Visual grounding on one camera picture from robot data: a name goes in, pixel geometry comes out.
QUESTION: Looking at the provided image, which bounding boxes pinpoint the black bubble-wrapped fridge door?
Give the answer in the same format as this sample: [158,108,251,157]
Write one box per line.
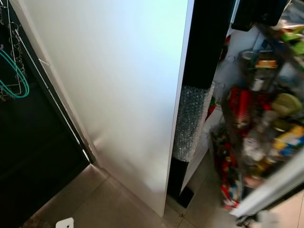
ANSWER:
[166,0,238,208]

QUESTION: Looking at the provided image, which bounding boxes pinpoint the red food packets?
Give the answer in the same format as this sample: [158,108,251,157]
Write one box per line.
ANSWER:
[211,127,244,210]

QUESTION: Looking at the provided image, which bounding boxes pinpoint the clear plastic bottle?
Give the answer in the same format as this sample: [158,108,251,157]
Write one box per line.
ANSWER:
[242,110,278,164]

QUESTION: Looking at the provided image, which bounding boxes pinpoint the yellow blue printed carton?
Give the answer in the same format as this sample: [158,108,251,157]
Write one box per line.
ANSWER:
[273,124,304,157]

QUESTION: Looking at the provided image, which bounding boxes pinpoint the clear bubble wrap sheet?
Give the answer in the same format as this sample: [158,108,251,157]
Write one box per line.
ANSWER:
[172,85,215,163]

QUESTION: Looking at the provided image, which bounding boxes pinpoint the red snack packages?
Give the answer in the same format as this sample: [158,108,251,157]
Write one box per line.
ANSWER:
[228,85,255,130]

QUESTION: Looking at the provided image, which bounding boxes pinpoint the jar with green lid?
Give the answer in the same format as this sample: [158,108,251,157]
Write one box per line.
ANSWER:
[272,93,304,118]

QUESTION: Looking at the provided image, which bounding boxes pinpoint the jar with orange lid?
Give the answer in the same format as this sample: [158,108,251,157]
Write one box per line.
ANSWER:
[252,51,281,93]

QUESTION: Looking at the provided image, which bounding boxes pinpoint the green food packet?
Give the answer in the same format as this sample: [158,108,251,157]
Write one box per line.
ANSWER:
[280,26,304,54]

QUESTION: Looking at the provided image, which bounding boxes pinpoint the dark glossy cabinet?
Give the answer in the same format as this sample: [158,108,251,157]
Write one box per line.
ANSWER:
[0,0,95,228]

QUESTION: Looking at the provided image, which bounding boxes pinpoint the green hanging loop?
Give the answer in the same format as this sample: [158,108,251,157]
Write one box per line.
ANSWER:
[0,47,30,99]

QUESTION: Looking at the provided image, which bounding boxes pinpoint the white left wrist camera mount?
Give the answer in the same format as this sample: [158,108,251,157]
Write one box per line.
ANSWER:
[56,218,75,228]

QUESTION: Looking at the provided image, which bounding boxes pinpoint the metal wire rack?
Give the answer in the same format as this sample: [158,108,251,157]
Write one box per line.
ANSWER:
[0,0,27,101]

